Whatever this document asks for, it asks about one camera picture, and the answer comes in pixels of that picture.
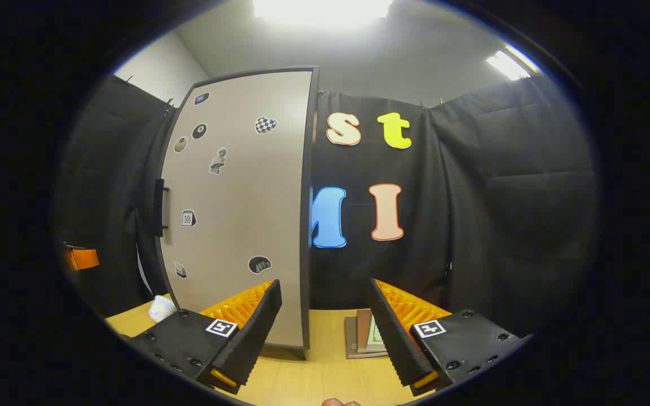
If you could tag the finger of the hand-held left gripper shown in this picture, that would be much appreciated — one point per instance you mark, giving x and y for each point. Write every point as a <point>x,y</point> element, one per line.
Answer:
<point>83,259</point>

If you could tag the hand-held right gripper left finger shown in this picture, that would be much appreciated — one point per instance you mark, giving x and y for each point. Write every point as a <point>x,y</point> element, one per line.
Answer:
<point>251,338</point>

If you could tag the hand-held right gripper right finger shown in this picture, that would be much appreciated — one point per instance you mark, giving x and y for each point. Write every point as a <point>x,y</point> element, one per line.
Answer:
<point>395,338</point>

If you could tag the dark grey cabinet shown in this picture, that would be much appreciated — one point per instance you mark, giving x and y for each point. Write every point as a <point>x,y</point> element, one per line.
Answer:
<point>306,254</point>

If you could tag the brown book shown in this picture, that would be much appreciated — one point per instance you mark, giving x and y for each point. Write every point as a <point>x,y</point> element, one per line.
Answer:
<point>363,330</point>

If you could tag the grey book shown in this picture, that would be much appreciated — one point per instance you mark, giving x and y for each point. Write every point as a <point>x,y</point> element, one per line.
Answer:
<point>351,338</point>

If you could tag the white plush toy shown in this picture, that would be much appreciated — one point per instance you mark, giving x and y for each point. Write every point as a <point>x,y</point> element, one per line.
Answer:
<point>162,309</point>

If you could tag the black backdrop cloth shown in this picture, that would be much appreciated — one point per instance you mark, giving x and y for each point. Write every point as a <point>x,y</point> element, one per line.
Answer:
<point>500,225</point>

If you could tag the small ceiling light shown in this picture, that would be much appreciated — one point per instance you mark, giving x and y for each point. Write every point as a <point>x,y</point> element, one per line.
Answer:
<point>508,65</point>

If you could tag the large ceiling light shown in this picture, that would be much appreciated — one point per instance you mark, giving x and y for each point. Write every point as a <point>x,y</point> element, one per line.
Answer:
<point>322,8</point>

